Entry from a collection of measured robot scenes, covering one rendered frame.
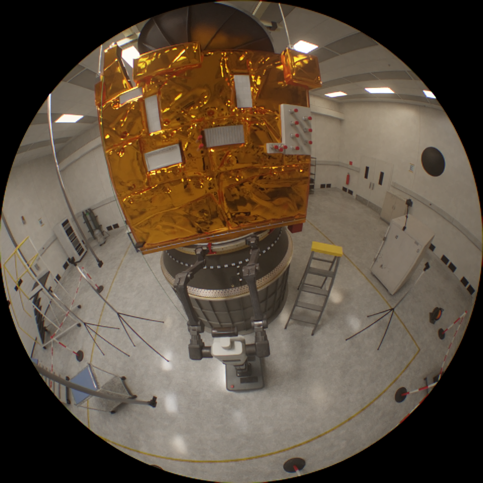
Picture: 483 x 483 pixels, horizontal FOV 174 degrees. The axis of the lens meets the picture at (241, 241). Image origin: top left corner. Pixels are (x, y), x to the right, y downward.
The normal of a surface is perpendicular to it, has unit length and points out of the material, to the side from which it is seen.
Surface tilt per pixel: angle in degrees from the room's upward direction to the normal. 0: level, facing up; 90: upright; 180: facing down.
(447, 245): 90
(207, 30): 135
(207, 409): 0
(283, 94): 93
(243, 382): 0
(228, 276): 62
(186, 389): 0
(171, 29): 127
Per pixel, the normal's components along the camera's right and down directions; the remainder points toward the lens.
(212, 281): -0.07, 0.15
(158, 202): 0.22, 0.39
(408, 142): -0.97, 0.21
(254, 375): -0.09, -0.81
